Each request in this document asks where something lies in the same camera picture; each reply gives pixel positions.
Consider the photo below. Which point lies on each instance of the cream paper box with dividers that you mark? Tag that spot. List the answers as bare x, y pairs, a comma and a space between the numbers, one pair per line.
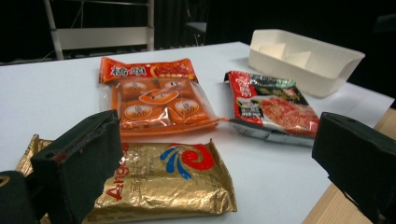
314, 79

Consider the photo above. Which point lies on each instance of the orange snack packet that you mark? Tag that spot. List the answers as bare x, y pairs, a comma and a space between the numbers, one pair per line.
155, 102

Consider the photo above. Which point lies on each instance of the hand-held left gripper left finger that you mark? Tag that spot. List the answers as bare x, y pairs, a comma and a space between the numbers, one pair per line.
77, 161

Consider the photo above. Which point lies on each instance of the dark chair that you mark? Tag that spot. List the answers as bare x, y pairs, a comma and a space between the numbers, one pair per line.
196, 27

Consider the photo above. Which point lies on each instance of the white metal stand frame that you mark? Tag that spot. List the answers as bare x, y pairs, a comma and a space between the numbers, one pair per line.
102, 37

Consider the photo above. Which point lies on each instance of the gold foil packet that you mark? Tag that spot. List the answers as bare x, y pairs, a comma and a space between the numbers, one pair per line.
174, 186

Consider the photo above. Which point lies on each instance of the red and black snack packet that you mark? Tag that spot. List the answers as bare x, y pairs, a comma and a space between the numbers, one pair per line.
280, 112

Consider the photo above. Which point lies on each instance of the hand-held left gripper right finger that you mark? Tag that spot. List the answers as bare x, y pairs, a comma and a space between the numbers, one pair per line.
358, 161

